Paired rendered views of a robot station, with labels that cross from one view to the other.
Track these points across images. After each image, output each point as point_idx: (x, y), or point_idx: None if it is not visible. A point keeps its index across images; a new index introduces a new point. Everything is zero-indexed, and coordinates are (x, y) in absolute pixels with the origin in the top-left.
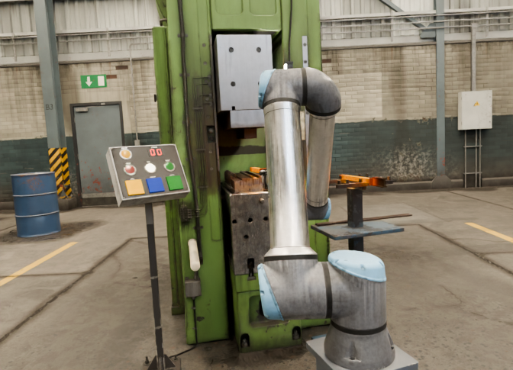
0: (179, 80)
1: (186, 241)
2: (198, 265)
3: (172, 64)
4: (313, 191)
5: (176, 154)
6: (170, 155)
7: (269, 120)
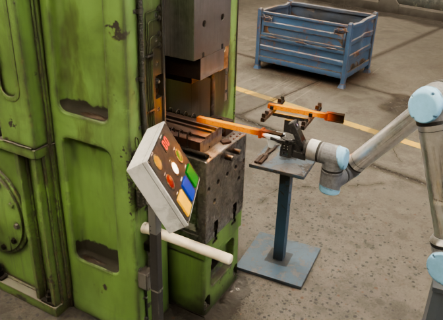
0: (133, 20)
1: (139, 228)
2: (233, 257)
3: None
4: (371, 161)
5: (172, 135)
6: (171, 139)
7: (440, 138)
